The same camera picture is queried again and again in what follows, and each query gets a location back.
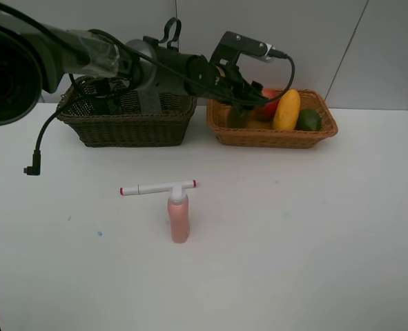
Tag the orange wicker basket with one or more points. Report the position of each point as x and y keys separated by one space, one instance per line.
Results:
x=260 y=134

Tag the brown kiwi fruit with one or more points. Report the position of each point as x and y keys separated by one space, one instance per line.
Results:
x=239 y=117

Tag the green lime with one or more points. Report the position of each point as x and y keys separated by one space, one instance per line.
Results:
x=308 y=120

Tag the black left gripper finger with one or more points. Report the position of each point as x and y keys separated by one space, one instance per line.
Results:
x=250 y=94

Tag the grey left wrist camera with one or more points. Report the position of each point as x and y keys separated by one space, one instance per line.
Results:
x=232 y=45

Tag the yellow mango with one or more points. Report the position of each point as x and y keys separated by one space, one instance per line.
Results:
x=287 y=112

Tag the dark brown wicker basket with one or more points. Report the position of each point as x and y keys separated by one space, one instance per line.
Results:
x=131 y=128

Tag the dark green pump bottle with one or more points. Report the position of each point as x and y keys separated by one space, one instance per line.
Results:
x=106 y=96

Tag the pink spray bottle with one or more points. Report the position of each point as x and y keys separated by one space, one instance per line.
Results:
x=178 y=213

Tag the white pink-tipped marker pen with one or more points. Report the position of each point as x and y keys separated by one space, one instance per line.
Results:
x=155 y=188

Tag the dark felt whiteboard eraser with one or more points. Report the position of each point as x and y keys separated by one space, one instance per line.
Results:
x=149 y=102

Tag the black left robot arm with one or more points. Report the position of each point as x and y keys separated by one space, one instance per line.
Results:
x=34 y=57

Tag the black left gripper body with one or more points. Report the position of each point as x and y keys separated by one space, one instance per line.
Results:
x=209 y=82

